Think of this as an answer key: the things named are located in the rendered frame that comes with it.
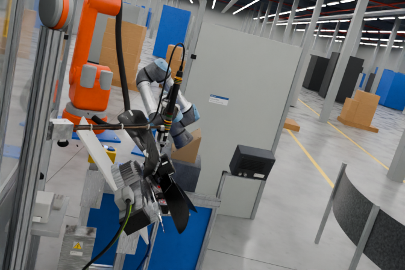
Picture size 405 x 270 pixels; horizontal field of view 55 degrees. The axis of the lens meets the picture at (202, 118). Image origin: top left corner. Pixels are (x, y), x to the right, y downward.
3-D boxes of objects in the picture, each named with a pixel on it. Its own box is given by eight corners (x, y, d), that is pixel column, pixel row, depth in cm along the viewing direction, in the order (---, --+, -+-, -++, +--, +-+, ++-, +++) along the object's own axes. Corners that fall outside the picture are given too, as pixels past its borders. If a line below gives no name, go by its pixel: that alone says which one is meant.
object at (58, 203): (43, 208, 201) (43, 204, 200) (50, 195, 215) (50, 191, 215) (59, 211, 202) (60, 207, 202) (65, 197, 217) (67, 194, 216)
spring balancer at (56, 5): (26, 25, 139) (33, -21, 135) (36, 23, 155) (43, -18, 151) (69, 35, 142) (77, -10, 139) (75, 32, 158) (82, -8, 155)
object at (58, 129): (47, 141, 160) (51, 122, 158) (40, 135, 164) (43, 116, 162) (70, 140, 167) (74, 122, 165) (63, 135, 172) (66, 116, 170)
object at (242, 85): (151, 205, 418) (202, -1, 370) (150, 203, 423) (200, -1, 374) (254, 219, 448) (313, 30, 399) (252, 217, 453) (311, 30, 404)
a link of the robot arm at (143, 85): (128, 72, 262) (145, 127, 233) (141, 64, 260) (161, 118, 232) (137, 81, 271) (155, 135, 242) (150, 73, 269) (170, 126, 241)
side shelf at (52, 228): (4, 231, 179) (5, 226, 179) (23, 196, 213) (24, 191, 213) (58, 237, 185) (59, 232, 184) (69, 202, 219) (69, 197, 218)
